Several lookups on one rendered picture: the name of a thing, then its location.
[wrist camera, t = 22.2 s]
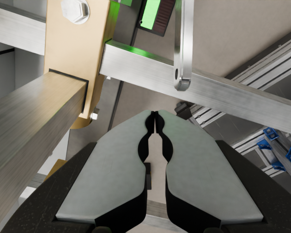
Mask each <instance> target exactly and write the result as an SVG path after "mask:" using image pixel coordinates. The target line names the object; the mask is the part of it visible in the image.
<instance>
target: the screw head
mask: <svg viewBox="0 0 291 233"><path fill-rule="evenodd" d="M61 8H62V13H63V16H64V17H65V18H67V19H69V20H70V21H71V22H72V23H74V24H83V23H85V22H86V21H87V20H88V18H89V16H90V8H89V5H88V3H87V1H86V0H63V1H62V2H61Z"/></svg>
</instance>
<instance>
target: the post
mask: <svg viewBox="0 0 291 233"><path fill-rule="evenodd" d="M86 85H87V82H86V81H84V80H80V79H77V78H74V77H71V76H67V75H64V74H61V73H57V72H54V71H49V72H48V73H46V74H44V75H42V76H40V77H38V78H37V79H35V80H33V81H31V82H29V83H28V84H26V85H24V86H22V87H20V88H19V89H17V90H15V91H13V92H11V93H9V94H7V95H5V96H4V97H2V98H0V223H1V222H2V220H3V219H4V217H5V216H6V215H7V213H8V212H9V210H10V209H11V208H12V206H13V205H14V204H15V202H16V201H17V200H18V198H19V197H20V196H21V194H22V193H23V191H24V190H25V189H26V187H27V186H28V184H29V183H30V182H31V180H32V179H33V178H34V176H35V175H36V174H37V172H38V171H39V170H40V168H41V167H42V165H43V164H44V163H45V161H46V160H47V159H48V157H49V156H50V154H51V153H52V152H53V150H54V149H55V148H56V146H57V145H58V144H59V142H60V141H61V140H62V138H63V137H64V135H65V134H66V133H67V131H68V130H69V129H70V127H71V126H72V125H73V123H74V122H75V120H76V119H77V118H78V116H79V115H80V113H81V112H82V109H83V104H84V98H85V91H86Z"/></svg>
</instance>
